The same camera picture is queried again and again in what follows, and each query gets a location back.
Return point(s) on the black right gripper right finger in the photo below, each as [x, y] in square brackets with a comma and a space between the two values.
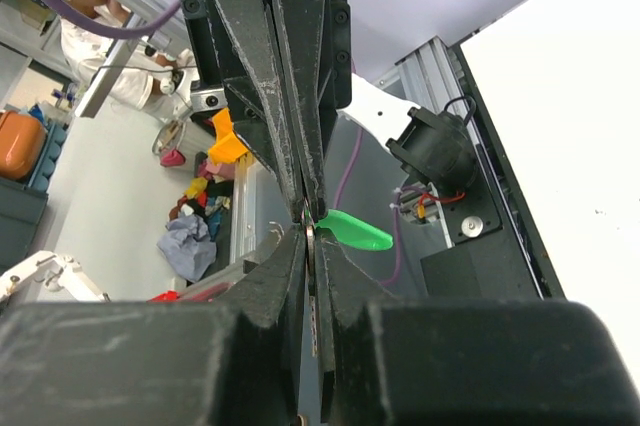
[397, 361]

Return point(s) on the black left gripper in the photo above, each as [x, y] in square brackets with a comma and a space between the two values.
[285, 68]

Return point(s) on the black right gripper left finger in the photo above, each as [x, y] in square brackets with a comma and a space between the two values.
[232, 361]

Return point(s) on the green plastic key tag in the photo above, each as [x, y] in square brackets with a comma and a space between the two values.
[354, 232]

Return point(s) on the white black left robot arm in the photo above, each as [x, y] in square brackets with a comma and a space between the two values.
[433, 147]

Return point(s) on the pile of coloured cloths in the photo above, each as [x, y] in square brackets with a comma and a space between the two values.
[189, 243]

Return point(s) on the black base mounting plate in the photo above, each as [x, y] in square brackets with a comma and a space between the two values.
[494, 247]

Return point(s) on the orange container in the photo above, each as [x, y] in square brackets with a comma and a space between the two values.
[22, 139]

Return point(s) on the aluminium frame rail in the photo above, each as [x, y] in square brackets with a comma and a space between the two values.
[428, 77]

